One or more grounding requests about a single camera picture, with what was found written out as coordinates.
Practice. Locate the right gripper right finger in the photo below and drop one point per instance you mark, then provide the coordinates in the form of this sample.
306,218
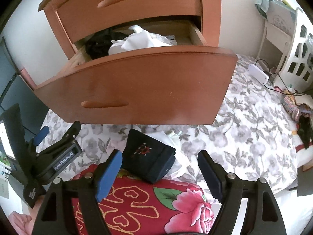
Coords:
263,215

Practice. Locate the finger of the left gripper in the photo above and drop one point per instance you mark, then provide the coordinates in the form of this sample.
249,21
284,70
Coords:
41,135

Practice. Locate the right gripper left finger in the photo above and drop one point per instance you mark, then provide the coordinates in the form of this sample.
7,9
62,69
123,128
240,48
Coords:
56,214

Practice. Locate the black embroidered garment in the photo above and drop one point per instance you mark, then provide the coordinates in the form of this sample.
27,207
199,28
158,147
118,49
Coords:
146,157

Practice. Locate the white lace cloth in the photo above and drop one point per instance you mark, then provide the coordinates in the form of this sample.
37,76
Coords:
140,39

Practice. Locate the wooden drawer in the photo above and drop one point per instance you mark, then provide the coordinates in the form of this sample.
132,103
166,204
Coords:
176,85
81,18

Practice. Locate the pale pink cloth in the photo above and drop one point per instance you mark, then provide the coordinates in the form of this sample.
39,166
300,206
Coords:
181,163

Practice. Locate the person's left hand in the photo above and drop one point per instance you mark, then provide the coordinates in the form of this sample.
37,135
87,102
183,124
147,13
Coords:
22,223

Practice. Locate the dark teal wardrobe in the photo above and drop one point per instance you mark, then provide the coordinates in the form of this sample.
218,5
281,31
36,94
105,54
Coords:
14,89

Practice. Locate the red floral blanket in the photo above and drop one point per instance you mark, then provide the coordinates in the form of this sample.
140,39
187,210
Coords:
136,207

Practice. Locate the grey floral bed sheet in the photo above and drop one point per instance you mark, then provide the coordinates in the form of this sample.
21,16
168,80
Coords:
250,137

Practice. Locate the black clothing in drawer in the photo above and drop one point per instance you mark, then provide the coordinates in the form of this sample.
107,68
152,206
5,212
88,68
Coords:
98,45

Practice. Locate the white power strip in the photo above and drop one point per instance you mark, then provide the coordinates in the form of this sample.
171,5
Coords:
258,74

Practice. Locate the wooden nightstand cabinet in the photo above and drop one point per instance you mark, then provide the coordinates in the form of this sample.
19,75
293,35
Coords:
209,21

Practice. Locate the white bedside shelf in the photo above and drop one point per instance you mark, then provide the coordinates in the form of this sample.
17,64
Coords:
279,26

